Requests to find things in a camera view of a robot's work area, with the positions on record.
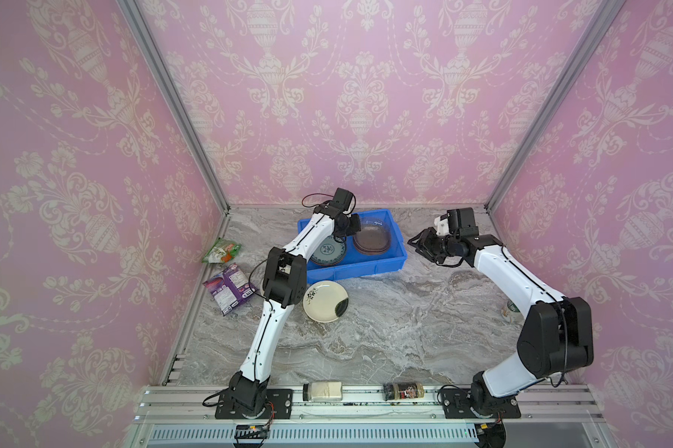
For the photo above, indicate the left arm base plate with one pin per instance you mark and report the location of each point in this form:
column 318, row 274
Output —
column 272, row 402

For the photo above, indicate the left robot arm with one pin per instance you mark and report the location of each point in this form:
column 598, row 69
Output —
column 285, row 283

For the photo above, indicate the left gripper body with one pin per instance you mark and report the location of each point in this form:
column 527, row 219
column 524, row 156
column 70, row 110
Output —
column 349, row 225

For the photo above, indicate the aluminium front rail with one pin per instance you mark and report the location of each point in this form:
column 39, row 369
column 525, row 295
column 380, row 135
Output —
column 185, row 416

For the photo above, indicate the brown tinted glass plate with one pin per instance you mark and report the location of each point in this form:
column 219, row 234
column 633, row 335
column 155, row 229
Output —
column 374, row 237

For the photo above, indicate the blue plastic bin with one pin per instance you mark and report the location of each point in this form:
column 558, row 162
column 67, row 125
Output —
column 356, row 264

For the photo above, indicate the white jar on rail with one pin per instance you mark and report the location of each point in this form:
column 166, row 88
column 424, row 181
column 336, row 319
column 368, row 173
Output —
column 323, row 391

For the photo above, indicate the white plate black accent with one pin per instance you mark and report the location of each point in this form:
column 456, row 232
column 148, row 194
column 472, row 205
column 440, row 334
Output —
column 325, row 301

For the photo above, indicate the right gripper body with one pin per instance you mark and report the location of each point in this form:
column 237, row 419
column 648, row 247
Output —
column 434, row 245

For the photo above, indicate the dark spice jar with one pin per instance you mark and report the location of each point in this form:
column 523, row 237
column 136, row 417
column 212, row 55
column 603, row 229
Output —
column 403, row 391

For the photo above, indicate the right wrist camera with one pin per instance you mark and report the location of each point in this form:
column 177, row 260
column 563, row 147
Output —
column 442, row 225

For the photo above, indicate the purple snack packet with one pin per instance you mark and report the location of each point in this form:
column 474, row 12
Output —
column 230, row 288

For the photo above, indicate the green snack packet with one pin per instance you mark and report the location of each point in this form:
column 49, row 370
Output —
column 222, row 251

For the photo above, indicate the blue patterned ceramic plate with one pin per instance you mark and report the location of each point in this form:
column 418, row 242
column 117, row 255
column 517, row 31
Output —
column 331, row 252

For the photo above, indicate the green tin can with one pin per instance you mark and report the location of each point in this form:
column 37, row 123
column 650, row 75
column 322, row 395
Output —
column 510, row 312

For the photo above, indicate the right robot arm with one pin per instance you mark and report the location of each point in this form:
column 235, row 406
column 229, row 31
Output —
column 556, row 336

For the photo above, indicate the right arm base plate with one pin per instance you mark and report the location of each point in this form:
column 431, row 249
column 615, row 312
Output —
column 459, row 403

